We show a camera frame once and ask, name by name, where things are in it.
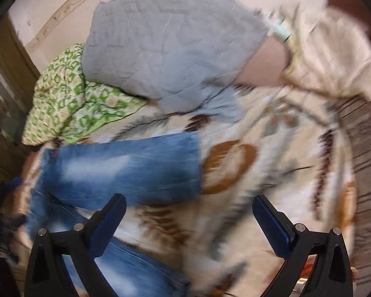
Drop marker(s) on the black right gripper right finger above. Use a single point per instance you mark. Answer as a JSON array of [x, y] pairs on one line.
[[331, 274]]

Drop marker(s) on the blue denim jeans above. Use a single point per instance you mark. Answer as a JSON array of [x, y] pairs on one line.
[[159, 170]]

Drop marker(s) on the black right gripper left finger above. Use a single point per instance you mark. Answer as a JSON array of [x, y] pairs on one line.
[[47, 274]]

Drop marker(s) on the leaf-patterned beige blanket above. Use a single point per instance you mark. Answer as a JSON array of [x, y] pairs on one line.
[[289, 146]]

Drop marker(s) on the cream satin pillow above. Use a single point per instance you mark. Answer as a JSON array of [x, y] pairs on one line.
[[330, 54]]

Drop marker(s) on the grey quilted pillow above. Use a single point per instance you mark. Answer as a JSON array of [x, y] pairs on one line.
[[184, 54]]

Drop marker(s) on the pink pillow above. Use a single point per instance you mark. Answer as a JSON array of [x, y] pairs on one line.
[[266, 68]]

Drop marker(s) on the dark wooden wardrobe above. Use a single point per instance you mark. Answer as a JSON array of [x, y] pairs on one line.
[[18, 76]]

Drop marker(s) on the brown striped mattress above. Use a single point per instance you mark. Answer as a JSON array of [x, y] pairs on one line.
[[355, 115]]

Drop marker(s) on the green patterned pillow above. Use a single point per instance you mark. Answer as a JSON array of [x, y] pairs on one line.
[[67, 106]]

